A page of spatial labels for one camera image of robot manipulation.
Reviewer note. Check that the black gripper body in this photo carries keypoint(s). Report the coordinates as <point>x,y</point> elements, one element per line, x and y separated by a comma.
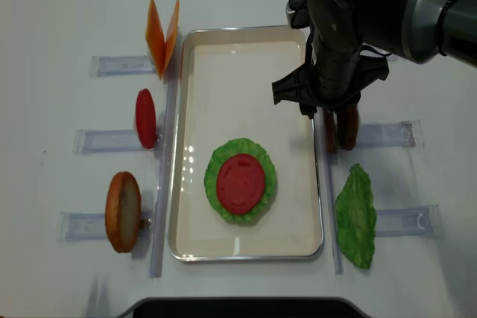
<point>327,79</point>

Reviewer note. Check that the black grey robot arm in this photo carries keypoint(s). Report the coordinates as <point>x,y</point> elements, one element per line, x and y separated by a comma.
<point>350,41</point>

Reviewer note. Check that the brown meat patty rear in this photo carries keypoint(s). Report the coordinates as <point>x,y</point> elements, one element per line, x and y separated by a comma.
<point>347,126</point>

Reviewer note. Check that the brown meat patty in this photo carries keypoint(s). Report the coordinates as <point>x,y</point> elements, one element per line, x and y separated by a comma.
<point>347,126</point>
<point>330,133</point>

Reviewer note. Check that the brown meat patty front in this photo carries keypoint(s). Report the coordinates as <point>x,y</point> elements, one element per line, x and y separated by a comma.
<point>330,133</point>

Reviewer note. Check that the green lettuce leaf on stack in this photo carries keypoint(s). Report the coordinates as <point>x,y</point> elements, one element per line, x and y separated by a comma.
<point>219,156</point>

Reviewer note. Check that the green lettuce leaf upright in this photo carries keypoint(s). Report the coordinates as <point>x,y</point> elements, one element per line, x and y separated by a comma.
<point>356,218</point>

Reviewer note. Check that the red tomato slice on stack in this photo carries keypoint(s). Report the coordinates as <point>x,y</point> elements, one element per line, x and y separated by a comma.
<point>240,183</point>

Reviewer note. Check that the orange cheese slice right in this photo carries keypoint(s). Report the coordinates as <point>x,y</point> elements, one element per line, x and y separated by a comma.
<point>171,36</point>

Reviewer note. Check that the orange cheese slice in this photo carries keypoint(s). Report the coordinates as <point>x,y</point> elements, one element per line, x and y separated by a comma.
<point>154,37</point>
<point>171,36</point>

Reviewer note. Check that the orange cheese slice left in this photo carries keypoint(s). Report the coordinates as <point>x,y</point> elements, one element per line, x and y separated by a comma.
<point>154,37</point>

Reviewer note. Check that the red tomato slice upright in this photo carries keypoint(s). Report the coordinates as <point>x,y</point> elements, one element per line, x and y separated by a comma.
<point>145,118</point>

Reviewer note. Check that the white metal tray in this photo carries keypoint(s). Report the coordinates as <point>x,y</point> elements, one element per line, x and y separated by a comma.
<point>226,107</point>

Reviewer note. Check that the clear acrylic rack right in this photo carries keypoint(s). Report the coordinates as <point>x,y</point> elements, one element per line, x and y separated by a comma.
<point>408,229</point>

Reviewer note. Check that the clear acrylic rack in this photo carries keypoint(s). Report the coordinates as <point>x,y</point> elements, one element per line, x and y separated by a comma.
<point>408,229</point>
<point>89,227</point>

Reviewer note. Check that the brown bun slice upright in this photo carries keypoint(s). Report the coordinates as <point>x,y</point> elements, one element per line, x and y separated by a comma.
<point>123,212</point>

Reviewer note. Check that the black monitor edge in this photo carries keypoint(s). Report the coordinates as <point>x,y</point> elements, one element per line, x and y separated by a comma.
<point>228,308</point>

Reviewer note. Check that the clear acrylic rack left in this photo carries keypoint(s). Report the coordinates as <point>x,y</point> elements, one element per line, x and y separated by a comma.
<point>89,227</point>

